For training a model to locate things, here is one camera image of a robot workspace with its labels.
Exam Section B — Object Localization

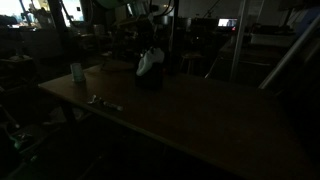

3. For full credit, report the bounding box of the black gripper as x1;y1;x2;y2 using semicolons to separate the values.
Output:
128;18;158;53

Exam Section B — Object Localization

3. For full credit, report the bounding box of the white waffle towel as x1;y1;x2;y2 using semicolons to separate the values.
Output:
135;47;166;77

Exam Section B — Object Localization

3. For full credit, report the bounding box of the black mesh basket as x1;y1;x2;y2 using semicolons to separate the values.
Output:
134;61;165;91

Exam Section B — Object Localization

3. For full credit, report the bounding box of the round wooden stool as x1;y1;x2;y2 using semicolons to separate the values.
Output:
179;53;204;76

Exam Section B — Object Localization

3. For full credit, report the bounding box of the white cup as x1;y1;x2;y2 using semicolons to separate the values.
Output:
69;62;87;84

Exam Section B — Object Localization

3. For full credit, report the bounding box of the small metal object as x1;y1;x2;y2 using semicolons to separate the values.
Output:
101;100;124;112

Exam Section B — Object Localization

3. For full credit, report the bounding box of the clear plastic object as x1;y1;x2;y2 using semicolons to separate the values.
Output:
87;94;102;106

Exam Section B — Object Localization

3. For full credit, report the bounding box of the lit computer monitor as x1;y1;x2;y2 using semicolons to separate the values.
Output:
217;18;239;28

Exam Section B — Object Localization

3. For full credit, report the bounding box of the upright metal pole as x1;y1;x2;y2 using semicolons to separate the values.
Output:
229;0;251;83

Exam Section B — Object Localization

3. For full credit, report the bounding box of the slanted metal bar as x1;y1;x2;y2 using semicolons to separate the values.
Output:
258;14;320;90

